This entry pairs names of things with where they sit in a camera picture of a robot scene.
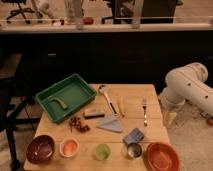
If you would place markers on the green plastic cup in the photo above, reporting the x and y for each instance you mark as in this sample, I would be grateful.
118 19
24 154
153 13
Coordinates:
101 152

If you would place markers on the red object on ledge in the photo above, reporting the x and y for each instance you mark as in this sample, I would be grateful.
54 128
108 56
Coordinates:
88 20

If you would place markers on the green plastic tray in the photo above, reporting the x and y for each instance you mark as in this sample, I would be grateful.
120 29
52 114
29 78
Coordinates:
73 90

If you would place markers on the yellow banana toy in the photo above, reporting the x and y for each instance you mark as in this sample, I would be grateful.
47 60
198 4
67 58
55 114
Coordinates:
121 106

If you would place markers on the red orange bowl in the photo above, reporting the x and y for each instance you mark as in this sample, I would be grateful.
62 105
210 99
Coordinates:
162 157

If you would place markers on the blue sponge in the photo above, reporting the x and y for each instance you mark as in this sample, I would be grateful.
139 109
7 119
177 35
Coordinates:
134 136

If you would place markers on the dark purple bowl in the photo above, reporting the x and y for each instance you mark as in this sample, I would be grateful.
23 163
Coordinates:
40 150

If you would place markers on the grey blue folded cloth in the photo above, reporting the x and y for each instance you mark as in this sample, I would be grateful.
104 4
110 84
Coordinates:
110 123

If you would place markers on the green curved vegetable toy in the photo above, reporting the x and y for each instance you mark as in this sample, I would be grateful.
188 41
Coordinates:
61 103

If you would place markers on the small orange white bowl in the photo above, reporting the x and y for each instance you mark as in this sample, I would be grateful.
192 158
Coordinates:
69 147

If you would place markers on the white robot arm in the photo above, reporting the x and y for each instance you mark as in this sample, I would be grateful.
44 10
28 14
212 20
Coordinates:
187 83

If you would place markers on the silver fork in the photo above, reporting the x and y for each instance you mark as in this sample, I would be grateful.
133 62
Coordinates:
144 106

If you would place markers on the dark red grape bunch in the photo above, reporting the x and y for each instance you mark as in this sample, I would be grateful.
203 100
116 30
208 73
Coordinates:
75 122

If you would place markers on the small metal cup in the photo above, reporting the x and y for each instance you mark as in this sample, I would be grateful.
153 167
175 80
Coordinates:
134 150

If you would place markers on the black chair background left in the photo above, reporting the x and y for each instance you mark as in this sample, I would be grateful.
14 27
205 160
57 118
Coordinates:
22 11

